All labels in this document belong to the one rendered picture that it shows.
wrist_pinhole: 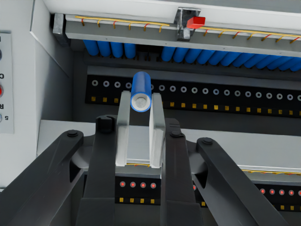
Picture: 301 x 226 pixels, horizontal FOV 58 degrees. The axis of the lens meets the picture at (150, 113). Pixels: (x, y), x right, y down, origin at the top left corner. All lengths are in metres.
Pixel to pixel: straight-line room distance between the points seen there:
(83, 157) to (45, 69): 0.25
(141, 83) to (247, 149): 0.20
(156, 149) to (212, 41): 0.25
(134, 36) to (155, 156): 0.24
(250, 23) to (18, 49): 0.29
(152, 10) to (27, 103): 0.19
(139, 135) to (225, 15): 0.19
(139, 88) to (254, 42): 0.23
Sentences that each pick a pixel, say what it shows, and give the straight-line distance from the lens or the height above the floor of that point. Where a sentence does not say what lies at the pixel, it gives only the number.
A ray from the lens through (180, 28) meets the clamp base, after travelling 0.35.
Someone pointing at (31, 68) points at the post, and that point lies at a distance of 0.36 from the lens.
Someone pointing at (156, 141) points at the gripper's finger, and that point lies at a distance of 0.17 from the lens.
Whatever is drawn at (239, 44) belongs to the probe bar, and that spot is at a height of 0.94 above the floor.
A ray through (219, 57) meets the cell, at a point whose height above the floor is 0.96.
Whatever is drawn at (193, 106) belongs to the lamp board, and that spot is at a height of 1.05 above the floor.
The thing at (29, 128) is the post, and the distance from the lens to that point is 0.37.
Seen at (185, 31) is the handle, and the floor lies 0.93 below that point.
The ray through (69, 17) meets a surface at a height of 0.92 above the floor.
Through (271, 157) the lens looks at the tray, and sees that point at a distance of 0.41.
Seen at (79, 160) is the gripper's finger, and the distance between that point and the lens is 0.16.
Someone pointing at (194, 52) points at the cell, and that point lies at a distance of 0.43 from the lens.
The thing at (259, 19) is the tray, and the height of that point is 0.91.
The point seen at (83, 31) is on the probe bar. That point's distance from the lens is 0.39.
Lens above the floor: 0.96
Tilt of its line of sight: 12 degrees up
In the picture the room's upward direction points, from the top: 175 degrees counter-clockwise
